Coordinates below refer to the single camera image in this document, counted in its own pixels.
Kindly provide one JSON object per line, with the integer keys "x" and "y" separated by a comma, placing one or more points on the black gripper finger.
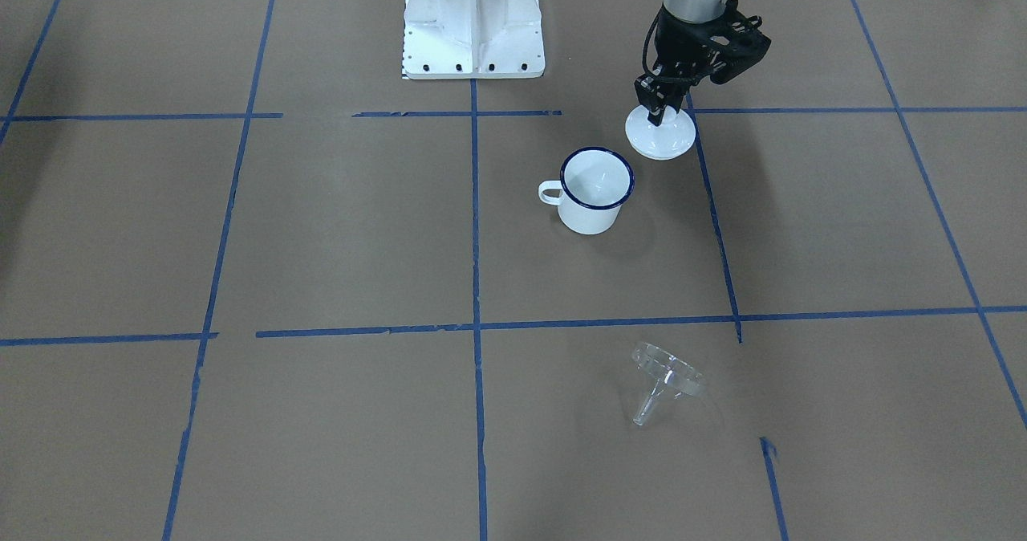
{"x": 656, "y": 96}

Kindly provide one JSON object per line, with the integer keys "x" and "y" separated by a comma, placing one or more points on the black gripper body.
{"x": 679, "y": 45}

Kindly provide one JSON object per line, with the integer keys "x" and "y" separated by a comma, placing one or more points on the small white dish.
{"x": 674, "y": 136}

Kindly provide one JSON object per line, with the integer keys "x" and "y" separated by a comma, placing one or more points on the clear glass funnel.
{"x": 669, "y": 376}

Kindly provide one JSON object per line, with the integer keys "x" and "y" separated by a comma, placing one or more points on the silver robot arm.
{"x": 685, "y": 9}

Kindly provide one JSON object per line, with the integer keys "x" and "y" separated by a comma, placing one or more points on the white enamel cup blue rim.
{"x": 594, "y": 182}

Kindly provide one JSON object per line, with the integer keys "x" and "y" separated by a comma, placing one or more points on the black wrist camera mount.
{"x": 736, "y": 43}

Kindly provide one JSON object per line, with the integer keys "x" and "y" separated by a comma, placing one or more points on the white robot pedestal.
{"x": 466, "y": 39}

